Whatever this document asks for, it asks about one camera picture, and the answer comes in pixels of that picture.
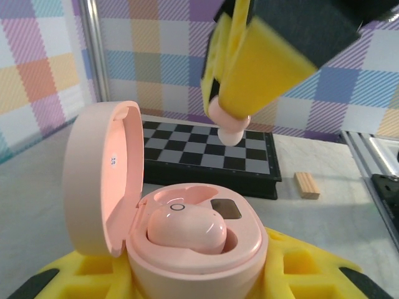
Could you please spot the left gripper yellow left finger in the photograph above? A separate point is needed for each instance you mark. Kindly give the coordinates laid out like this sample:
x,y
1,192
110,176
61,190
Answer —
x,y
78,277

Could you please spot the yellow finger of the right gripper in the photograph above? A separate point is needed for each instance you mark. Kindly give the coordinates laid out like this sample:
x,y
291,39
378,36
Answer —
x,y
221,46
265,68

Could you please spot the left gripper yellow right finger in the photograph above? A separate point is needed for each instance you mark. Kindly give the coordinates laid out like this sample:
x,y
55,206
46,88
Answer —
x,y
311,274

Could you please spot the pink earbud charging case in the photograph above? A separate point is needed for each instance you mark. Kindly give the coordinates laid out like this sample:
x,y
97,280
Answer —
x,y
93,174

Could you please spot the small wooden block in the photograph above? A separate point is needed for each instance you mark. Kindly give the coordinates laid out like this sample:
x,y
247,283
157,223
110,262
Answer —
x,y
307,185

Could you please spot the black grey folding chessboard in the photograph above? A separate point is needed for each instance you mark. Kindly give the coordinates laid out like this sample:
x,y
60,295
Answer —
x,y
193,149

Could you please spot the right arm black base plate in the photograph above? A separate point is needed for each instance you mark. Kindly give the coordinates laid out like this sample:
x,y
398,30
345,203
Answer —
x,y
389,199

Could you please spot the aluminium mounting rail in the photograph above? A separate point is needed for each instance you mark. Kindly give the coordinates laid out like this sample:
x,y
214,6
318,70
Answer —
x,y
358,146

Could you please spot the aluminium frame post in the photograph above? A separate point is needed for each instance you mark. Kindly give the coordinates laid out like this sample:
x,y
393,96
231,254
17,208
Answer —
x,y
95,46

